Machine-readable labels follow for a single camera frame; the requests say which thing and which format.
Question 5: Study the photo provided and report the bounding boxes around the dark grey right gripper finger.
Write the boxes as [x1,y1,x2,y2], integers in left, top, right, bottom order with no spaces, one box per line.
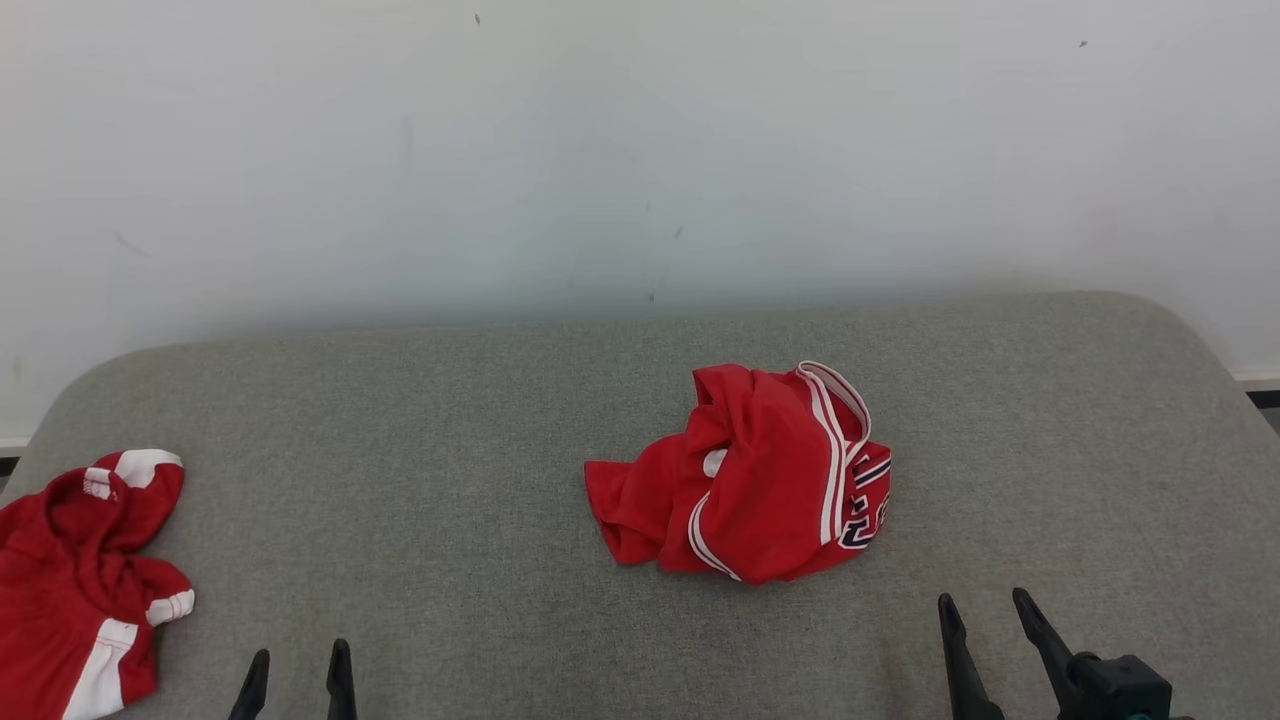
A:
[937,593,1006,720]
[1012,587,1082,712]

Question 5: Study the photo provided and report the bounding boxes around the grey fabric sofa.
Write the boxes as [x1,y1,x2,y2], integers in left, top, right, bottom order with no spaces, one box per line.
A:
[0,290,1280,720]

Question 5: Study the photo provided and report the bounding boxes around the red shorts with white stripe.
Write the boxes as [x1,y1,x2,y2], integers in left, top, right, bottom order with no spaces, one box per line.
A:
[0,449,196,720]

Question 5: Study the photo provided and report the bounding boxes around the red basketball jersey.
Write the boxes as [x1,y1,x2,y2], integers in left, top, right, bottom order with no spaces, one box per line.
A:
[584,360,893,587]

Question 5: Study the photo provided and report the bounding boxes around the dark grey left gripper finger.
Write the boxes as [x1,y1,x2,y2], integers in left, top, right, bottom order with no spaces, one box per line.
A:
[228,649,271,720]
[326,639,358,720]

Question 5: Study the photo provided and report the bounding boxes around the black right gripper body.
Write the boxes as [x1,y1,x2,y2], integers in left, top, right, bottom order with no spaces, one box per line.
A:
[1060,654,1174,720]

